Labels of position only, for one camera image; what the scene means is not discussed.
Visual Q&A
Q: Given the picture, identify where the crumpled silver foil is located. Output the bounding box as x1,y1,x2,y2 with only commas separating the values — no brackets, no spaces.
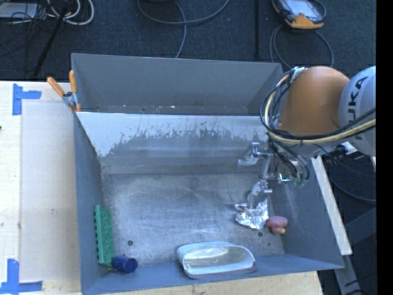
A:
234,200,270,230

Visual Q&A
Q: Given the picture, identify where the clear plastic tray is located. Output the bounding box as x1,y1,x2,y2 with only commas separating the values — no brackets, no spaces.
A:
176,241,257,280

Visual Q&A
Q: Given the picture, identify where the pink toy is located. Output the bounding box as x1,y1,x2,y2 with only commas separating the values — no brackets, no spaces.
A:
265,215,289,235

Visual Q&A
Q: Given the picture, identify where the grey metal bin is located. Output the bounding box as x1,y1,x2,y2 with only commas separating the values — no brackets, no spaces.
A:
70,53,346,295

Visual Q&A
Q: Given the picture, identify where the black cylinder on white bracket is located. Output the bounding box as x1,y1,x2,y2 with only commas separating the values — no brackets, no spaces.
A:
335,142,357,155

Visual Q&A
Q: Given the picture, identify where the dark green flat block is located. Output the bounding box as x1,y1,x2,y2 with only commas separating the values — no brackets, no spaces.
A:
93,205,117,266

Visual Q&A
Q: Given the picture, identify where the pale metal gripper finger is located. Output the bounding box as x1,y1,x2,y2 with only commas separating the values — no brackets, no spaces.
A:
246,179,274,210
237,142,267,168

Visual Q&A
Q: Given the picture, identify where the blue cup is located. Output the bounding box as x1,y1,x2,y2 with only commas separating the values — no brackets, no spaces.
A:
111,255,139,273

